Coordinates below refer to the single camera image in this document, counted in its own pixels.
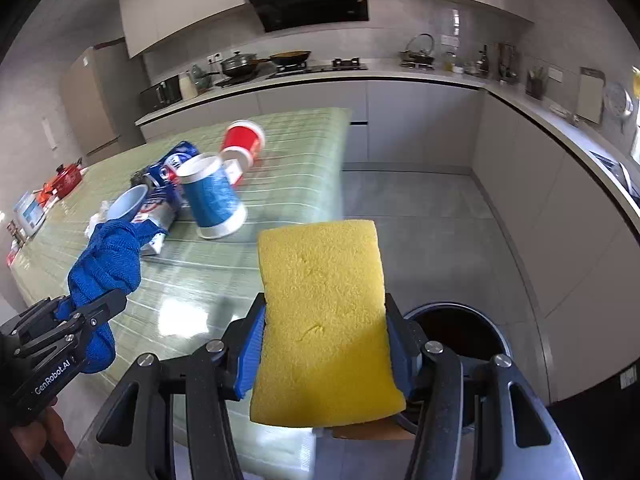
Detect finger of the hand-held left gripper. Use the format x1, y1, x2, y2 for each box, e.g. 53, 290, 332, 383
12, 289, 128, 368
0, 297, 68, 342

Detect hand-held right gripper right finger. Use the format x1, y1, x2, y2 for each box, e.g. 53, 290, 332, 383
385, 295, 583, 480

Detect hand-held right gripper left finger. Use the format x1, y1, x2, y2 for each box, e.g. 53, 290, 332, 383
95, 292, 268, 480

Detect blue knitted cloth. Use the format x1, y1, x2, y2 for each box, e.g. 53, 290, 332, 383
55, 220, 168, 373

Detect black round trash bin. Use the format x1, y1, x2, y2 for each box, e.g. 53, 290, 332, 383
390, 301, 521, 436

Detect yellow sponge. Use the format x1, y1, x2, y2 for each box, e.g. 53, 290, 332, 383
249, 219, 407, 428

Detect red paper cup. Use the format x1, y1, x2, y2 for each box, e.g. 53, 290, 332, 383
220, 120, 266, 167

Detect person's left hand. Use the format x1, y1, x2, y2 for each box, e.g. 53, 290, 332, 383
10, 397, 68, 466

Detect silver foil snack bag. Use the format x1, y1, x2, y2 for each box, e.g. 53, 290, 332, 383
135, 212, 170, 257

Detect white crumpled tissue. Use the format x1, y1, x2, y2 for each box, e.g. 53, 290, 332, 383
88, 201, 114, 232

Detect white box with blue label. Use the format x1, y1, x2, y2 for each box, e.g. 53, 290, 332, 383
12, 192, 49, 239

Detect small blue paper cup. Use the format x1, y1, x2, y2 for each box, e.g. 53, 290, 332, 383
106, 184, 151, 223

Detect red cooking pot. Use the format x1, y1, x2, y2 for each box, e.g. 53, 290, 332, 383
42, 160, 84, 199

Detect silver blue carton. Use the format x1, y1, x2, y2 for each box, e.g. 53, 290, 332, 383
132, 162, 190, 226

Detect tall blue paper cup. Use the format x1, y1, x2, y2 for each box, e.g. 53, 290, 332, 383
176, 155, 248, 240

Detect blue snack bag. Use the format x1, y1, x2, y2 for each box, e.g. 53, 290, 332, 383
162, 141, 202, 171

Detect green checked tablecloth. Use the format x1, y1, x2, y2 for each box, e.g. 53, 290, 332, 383
10, 107, 354, 471

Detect beige refrigerator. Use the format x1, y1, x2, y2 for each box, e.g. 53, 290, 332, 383
60, 42, 147, 159

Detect black microwave oven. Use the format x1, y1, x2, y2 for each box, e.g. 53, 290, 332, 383
139, 75, 184, 114

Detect grey lower cabinets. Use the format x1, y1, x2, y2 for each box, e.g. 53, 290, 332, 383
140, 79, 640, 404

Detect green teapot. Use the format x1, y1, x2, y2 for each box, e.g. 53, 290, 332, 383
190, 64, 217, 94

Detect grey pot with lid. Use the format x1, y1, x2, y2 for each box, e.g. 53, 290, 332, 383
220, 51, 262, 79

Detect white kitchen countertop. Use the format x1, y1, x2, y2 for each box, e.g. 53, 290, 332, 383
135, 66, 640, 228

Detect black gas stove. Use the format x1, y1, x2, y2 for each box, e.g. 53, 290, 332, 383
215, 58, 369, 87

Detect black wok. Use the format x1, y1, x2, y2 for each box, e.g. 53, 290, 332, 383
269, 49, 312, 67

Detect dark utensil holder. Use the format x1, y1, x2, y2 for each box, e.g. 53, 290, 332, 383
525, 67, 546, 101

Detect small condiment bottles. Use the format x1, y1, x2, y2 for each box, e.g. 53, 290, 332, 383
442, 44, 476, 75

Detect white upper cabinets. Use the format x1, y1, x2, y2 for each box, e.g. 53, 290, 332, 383
119, 0, 536, 59

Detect knife holder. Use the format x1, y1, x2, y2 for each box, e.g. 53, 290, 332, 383
495, 42, 519, 84

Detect white cutting board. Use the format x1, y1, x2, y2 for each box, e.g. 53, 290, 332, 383
574, 67, 606, 125

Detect steel colander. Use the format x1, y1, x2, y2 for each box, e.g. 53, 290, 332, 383
602, 82, 635, 119

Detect black range hood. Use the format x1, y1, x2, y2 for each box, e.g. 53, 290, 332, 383
243, 0, 370, 34

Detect steel kettle with handle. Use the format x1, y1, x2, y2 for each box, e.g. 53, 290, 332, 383
399, 33, 437, 69

